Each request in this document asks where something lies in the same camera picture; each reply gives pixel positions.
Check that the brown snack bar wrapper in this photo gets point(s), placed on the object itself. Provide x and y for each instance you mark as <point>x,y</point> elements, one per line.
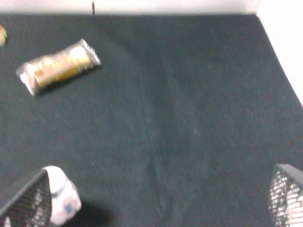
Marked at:
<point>42,72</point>

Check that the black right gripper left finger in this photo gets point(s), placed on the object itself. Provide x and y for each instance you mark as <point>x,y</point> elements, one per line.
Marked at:
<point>27,202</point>

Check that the small white-capped bottle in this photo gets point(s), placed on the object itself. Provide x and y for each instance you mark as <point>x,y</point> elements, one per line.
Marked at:
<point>65,198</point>

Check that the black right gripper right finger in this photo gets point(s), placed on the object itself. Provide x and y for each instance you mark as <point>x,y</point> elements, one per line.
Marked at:
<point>285,198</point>

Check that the red candy roll pack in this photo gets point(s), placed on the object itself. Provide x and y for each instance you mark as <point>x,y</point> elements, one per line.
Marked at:
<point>3,35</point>

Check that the black table cloth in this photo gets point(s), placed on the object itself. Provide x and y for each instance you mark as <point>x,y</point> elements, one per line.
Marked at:
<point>180,126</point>

